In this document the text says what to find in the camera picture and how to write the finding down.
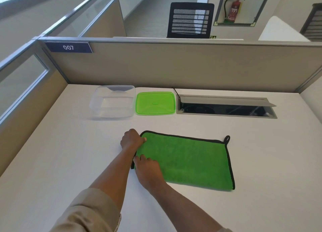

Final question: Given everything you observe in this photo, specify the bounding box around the person's right hand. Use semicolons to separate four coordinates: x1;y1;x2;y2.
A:
133;154;167;190

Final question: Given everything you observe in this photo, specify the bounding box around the person's left hand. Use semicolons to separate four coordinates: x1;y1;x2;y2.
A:
120;129;147;153

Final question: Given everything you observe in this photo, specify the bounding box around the green microfiber cloth black trim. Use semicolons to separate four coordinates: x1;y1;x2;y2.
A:
130;130;236;192

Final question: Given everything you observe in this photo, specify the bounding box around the person's right forearm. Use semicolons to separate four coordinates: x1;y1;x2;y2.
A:
151;181;224;232

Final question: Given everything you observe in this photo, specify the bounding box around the person's left forearm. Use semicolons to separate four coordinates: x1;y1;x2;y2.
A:
89;148;137;213

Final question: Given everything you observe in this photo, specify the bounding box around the green plastic container lid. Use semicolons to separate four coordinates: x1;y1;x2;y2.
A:
135;91;176;116

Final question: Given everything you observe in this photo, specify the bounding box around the clear plastic food container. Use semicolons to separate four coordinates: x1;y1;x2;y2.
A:
89;85;136;121

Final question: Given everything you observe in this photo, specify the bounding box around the beige shirt sleeve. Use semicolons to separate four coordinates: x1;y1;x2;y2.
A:
50;188;123;232

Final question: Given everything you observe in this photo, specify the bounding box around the beige cubicle partition panel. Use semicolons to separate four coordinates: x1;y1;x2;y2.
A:
38;37;322;93

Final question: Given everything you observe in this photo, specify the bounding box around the blue number sign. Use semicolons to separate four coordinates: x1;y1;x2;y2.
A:
45;42;93;54

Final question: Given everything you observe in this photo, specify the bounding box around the glass and beige side partition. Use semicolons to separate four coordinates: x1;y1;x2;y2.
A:
0;0;126;177

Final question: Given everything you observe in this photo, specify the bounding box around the black mesh office chair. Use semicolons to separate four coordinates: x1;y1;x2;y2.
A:
167;2;215;39

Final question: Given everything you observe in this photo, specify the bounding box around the red fire extinguisher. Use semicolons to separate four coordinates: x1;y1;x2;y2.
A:
224;0;247;23

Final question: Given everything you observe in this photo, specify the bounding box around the white desk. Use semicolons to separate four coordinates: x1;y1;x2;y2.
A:
258;16;311;42

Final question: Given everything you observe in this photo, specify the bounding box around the black slatted office chair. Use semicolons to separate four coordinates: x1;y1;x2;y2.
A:
300;3;322;42

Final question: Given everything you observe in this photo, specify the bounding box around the grey desk cable box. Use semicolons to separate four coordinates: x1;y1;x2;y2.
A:
173;88;278;119

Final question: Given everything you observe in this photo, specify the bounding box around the fire extinguisher wall niche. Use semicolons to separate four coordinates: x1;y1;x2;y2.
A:
213;0;274;27

